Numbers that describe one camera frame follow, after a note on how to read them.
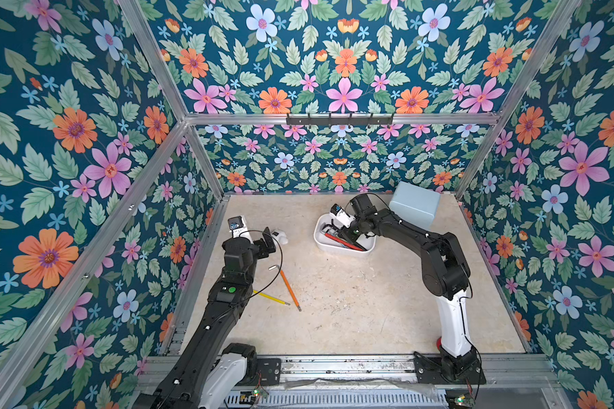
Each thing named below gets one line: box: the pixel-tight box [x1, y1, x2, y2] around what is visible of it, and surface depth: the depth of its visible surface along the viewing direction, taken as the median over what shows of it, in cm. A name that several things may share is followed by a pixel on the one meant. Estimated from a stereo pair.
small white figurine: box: [270, 229, 289, 245], surface depth 103 cm
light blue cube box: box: [388, 180, 441, 231], surface depth 98 cm
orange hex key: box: [267, 264, 302, 312], surface depth 93 cm
